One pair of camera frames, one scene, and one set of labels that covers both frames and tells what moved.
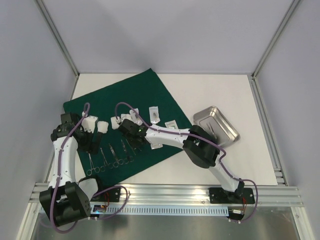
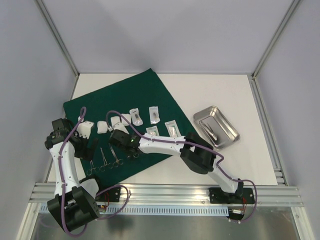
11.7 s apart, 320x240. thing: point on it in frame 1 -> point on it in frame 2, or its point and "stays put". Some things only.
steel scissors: [120, 161] stays put
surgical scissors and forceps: [97, 169] stays put
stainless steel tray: [211, 118] stays put
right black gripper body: [135, 141] -> [116, 138]
